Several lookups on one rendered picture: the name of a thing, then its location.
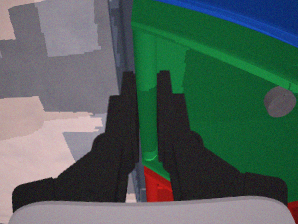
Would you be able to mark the green bin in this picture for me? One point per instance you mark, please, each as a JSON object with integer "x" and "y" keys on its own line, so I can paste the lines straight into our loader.
{"x": 224, "y": 103}

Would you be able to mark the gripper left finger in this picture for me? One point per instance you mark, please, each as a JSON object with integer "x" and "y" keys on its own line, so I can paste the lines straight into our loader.
{"x": 96, "y": 176}

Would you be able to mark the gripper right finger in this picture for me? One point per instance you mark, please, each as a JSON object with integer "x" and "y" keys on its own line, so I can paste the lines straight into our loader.
{"x": 201, "y": 174}

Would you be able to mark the dark grey metal bin rack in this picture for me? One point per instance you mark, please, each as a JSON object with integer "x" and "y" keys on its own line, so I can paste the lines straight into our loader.
{"x": 120, "y": 12}

